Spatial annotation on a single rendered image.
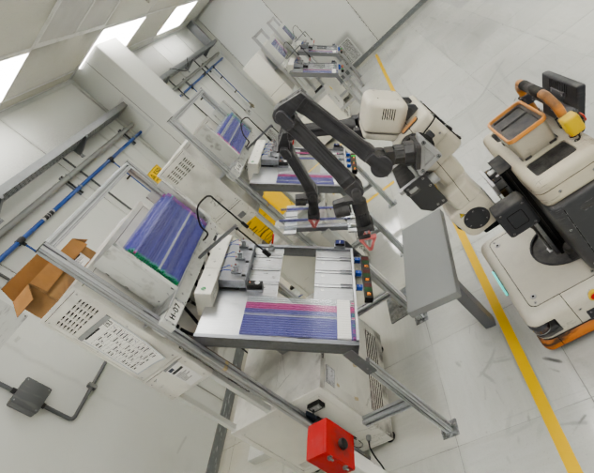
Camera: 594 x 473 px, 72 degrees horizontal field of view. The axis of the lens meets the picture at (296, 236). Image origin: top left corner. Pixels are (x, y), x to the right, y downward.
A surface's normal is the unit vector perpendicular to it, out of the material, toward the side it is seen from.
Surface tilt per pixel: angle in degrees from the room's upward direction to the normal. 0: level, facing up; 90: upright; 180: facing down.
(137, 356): 93
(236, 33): 90
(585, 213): 90
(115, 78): 90
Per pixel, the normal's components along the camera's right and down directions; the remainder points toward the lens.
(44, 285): 0.59, -0.67
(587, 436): -0.70, -0.61
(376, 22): -0.07, 0.56
